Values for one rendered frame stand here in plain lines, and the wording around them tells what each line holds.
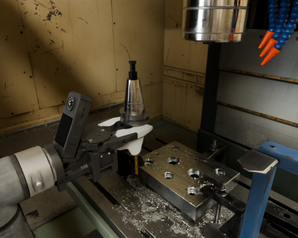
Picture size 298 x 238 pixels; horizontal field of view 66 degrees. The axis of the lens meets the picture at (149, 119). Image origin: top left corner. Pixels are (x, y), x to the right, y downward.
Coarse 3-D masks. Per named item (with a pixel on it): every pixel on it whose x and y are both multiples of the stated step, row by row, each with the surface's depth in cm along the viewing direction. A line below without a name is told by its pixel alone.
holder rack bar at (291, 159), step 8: (264, 144) 45; (272, 144) 45; (280, 144) 45; (264, 152) 44; (272, 152) 43; (280, 152) 42; (288, 152) 42; (296, 152) 42; (280, 160) 42; (288, 160) 41; (296, 160) 40; (288, 168) 41; (296, 168) 40
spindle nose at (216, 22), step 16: (192, 0) 51; (208, 0) 49; (224, 0) 48; (240, 0) 49; (192, 16) 53; (208, 16) 50; (224, 16) 50; (240, 16) 50; (192, 32) 54; (208, 32) 51; (224, 32) 51; (240, 32) 52
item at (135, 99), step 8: (128, 80) 45; (136, 80) 45; (128, 88) 45; (136, 88) 45; (128, 96) 46; (136, 96) 46; (128, 104) 46; (136, 104) 46; (128, 112) 47; (136, 112) 46
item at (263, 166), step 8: (248, 152) 45; (256, 152) 44; (240, 160) 42; (248, 160) 42; (256, 160) 42; (264, 160) 42; (272, 160) 42; (248, 168) 40; (256, 168) 40; (264, 168) 40
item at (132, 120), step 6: (120, 114) 47; (126, 114) 47; (132, 114) 46; (138, 114) 46; (144, 114) 47; (120, 120) 48; (126, 120) 48; (132, 120) 47; (138, 120) 47; (144, 120) 48; (132, 126) 47; (138, 126) 47
